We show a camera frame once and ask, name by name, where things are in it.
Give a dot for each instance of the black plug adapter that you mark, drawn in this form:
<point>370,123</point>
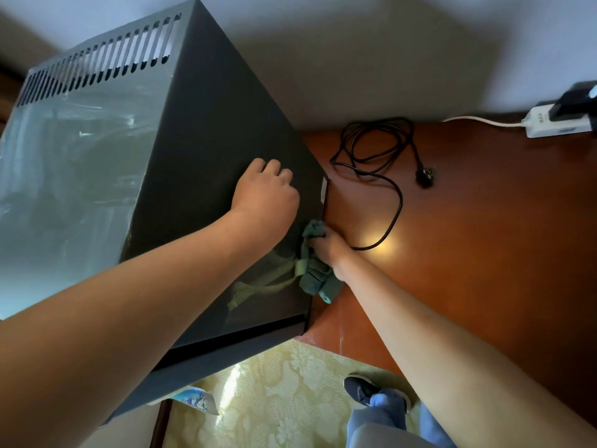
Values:
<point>573,104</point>

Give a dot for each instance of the person's left forearm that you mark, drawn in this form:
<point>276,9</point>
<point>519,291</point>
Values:
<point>140,321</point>

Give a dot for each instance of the person's right fingers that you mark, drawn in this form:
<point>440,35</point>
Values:
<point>319,247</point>

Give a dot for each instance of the white power strip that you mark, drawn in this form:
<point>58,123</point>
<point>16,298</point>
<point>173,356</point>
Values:
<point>541,122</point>

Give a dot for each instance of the person's right forearm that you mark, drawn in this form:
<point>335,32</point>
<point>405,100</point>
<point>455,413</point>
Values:
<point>443,359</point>

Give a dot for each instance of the dark blue sneaker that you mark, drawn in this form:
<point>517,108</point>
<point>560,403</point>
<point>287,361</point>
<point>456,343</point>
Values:
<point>361,389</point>

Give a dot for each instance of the person's right hand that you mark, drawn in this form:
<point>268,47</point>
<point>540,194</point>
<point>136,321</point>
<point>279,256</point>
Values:
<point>332,250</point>

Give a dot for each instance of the blue and white sticker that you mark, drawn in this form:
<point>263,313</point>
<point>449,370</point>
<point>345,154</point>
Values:
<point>196,398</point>

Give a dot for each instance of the green cleaning cloth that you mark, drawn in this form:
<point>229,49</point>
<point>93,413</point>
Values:
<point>315,279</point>

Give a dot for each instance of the person's leg in blue jeans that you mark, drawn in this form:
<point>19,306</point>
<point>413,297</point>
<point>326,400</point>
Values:
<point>378,419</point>
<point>433,431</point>

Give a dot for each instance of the person's left hand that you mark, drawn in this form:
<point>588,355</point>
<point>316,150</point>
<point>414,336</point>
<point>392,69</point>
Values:
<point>266,202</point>

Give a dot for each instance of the person's left fingers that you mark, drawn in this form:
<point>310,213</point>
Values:
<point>271,171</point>

